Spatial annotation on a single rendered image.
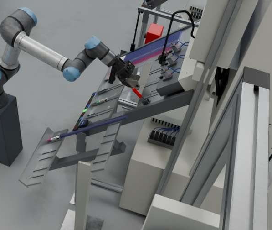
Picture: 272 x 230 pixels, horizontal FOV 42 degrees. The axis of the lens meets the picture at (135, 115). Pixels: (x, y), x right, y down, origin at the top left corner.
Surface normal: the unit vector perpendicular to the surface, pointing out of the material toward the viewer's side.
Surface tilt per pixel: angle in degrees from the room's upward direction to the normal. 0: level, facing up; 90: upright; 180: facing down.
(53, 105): 0
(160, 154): 0
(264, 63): 90
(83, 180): 90
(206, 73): 90
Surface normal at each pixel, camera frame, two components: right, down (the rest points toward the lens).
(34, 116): 0.15, -0.67
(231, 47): -0.27, 0.68
